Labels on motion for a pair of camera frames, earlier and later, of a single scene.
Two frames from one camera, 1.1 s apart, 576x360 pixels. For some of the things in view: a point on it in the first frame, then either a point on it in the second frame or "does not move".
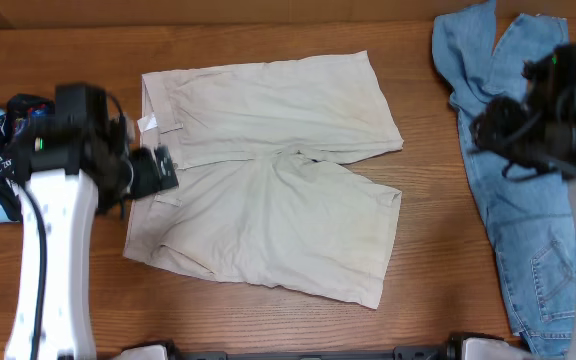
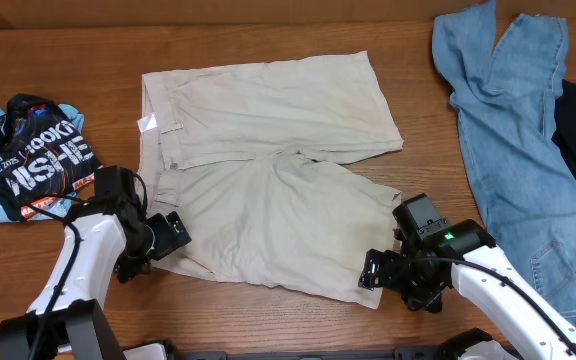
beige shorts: x=259 y=201 does not move
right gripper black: x=490 y=132 to x=432 y=302
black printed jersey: x=1 y=143 does not move
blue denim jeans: x=527 y=219 does not move
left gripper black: x=149 y=179 to x=129 y=266
